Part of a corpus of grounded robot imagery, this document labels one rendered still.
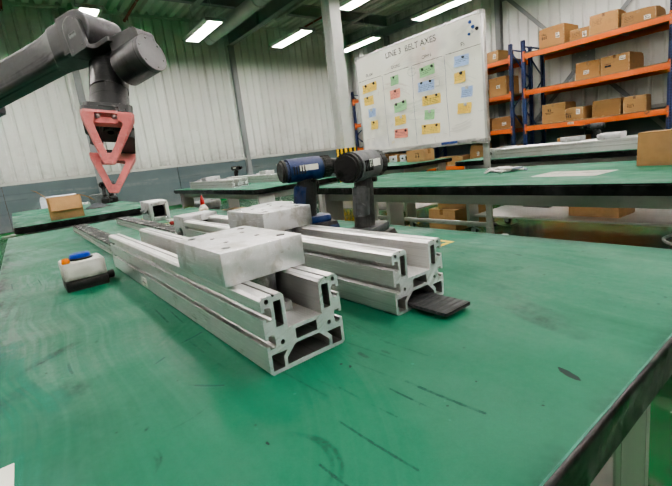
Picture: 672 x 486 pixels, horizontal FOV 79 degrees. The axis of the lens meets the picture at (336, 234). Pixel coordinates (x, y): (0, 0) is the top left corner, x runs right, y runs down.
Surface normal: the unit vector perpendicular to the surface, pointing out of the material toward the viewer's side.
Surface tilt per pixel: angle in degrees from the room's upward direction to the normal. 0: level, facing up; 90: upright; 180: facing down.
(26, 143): 90
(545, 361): 0
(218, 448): 0
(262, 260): 90
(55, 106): 90
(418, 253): 90
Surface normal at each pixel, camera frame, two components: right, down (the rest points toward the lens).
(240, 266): 0.62, 0.07
